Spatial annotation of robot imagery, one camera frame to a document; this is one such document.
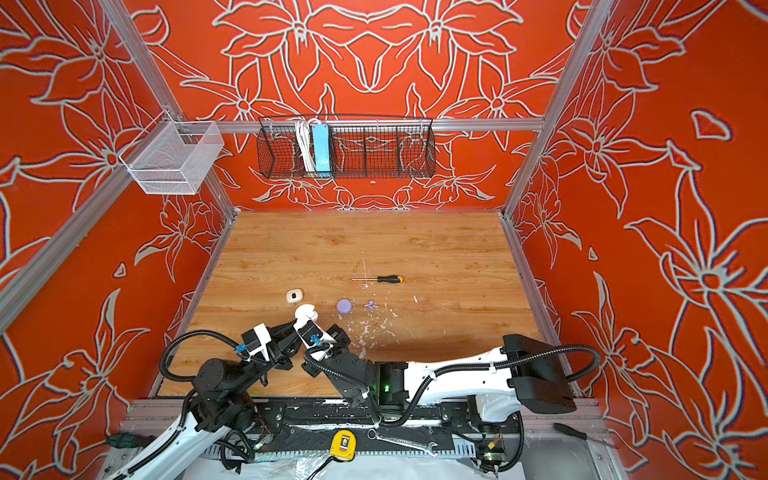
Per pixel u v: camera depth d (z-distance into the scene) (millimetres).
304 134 876
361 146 976
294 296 928
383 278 991
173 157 921
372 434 708
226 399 581
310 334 490
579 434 700
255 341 550
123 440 684
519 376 405
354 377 414
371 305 924
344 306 925
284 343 611
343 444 683
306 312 645
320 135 892
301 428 727
